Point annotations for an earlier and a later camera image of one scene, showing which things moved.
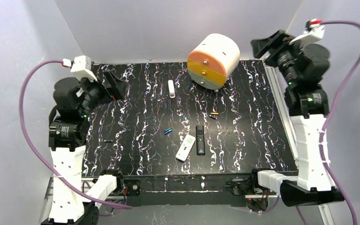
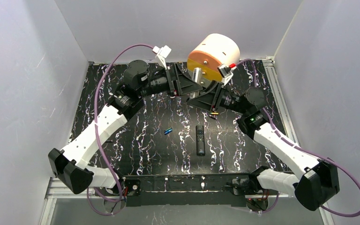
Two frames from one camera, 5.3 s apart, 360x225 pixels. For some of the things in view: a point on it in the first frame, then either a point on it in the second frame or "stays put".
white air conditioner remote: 185,148 → 197,77
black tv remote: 200,136 stays put
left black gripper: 108,86 → 171,80
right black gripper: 273,46 → 215,99
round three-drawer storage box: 215,57 stays put
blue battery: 168,131 stays put
